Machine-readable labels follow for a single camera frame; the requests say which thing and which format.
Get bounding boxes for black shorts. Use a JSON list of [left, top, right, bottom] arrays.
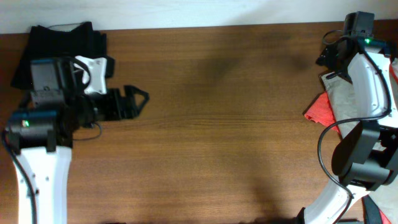
[[11, 22, 115, 90]]

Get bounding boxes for red shirt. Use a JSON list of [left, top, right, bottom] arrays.
[[304, 58, 397, 138]]

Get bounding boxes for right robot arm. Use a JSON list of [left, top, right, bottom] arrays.
[[296, 36, 397, 223]]

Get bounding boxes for grey khaki shorts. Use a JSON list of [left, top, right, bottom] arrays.
[[320, 58, 398, 223]]

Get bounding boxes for dark garment bottom right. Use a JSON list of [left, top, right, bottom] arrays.
[[362, 195, 382, 224]]

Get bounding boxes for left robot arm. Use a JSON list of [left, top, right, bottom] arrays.
[[1, 85, 150, 223]]

